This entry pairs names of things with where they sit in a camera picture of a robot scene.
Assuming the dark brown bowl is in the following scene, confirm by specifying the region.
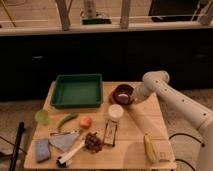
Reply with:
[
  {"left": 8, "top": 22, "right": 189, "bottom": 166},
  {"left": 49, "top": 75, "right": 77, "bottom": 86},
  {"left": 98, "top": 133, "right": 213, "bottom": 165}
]
[{"left": 113, "top": 84, "right": 133, "bottom": 105}]

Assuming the orange bowl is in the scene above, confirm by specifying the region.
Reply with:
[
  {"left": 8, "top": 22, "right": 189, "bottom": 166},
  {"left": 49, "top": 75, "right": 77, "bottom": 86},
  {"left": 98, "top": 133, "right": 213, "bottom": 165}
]
[{"left": 109, "top": 92, "right": 115, "bottom": 104}]

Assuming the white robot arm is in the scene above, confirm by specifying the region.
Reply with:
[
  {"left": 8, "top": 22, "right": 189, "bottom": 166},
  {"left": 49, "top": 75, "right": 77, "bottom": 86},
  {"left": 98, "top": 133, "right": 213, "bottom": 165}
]
[{"left": 132, "top": 71, "right": 213, "bottom": 171}]

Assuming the green plastic tray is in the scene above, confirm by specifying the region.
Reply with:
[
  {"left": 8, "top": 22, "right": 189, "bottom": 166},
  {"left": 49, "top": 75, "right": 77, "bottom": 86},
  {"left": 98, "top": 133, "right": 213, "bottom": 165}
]
[{"left": 50, "top": 74, "right": 103, "bottom": 109}]

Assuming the white lidded cup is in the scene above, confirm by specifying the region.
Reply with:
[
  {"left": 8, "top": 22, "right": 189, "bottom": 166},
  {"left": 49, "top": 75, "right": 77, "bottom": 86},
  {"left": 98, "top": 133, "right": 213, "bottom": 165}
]
[{"left": 108, "top": 104, "right": 124, "bottom": 122}]

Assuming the orange fruit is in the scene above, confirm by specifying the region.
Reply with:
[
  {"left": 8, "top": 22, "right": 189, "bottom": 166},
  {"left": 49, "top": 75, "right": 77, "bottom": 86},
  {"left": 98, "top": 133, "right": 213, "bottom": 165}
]
[{"left": 79, "top": 116, "right": 92, "bottom": 129}]

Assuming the small wooden box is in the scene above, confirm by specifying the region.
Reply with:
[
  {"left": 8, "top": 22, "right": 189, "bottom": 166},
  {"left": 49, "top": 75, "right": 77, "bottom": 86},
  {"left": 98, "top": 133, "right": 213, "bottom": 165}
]
[{"left": 103, "top": 121, "right": 117, "bottom": 147}]

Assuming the brown grape bunch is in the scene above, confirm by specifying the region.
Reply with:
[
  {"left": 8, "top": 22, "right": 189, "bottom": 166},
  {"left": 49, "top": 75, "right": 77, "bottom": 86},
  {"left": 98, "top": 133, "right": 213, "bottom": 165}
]
[{"left": 85, "top": 132, "right": 103, "bottom": 153}]

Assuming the yellow banana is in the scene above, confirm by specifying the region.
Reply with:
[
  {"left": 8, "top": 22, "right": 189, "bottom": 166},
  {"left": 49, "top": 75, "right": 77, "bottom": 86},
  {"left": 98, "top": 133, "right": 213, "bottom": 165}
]
[{"left": 144, "top": 134, "right": 157, "bottom": 163}]

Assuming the grey folded cloth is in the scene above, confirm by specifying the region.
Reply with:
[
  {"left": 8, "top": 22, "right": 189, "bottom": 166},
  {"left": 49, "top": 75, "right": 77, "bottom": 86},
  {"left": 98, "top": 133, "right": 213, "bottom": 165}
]
[{"left": 49, "top": 132, "right": 79, "bottom": 152}]

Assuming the light green cup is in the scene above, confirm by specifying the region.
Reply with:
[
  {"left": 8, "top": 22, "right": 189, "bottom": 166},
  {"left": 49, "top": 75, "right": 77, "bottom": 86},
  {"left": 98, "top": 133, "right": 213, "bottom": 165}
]
[{"left": 35, "top": 109, "right": 49, "bottom": 125}]

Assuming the blue sponge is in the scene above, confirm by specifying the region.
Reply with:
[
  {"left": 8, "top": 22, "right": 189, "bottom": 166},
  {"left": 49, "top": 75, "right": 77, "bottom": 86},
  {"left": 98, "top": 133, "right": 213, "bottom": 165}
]
[{"left": 35, "top": 139, "right": 51, "bottom": 163}]

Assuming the wooden block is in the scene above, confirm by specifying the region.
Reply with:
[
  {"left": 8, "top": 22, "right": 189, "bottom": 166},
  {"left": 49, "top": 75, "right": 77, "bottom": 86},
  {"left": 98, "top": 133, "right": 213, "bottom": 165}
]
[{"left": 154, "top": 141, "right": 175, "bottom": 162}]

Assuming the black pole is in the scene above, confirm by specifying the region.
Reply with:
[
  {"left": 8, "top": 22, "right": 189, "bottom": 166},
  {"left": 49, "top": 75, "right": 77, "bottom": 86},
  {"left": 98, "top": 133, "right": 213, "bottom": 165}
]
[{"left": 9, "top": 122, "right": 25, "bottom": 171}]

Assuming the white handled brush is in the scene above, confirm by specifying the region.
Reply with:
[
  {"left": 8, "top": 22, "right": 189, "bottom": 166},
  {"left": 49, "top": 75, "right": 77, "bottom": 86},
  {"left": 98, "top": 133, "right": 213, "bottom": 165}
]
[{"left": 56, "top": 141, "right": 85, "bottom": 168}]

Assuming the black floor cable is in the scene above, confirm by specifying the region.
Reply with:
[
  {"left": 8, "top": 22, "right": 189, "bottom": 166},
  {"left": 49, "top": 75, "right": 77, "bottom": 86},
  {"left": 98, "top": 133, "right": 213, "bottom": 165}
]
[{"left": 168, "top": 132, "right": 205, "bottom": 171}]

